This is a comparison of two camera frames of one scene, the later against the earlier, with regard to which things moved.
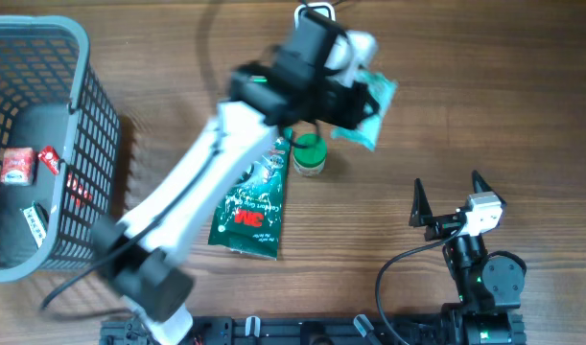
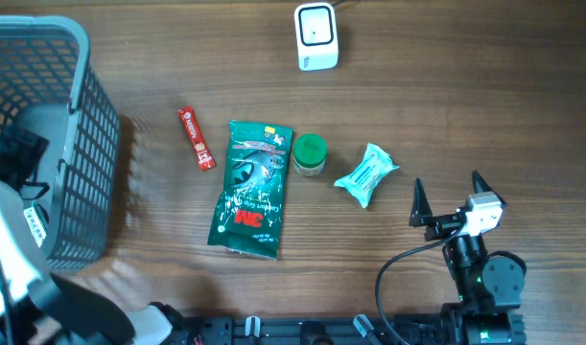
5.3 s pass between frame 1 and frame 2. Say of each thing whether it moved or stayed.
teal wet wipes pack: moved
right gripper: stayed
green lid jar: stayed
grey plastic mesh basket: stayed
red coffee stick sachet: moved
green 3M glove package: stayed
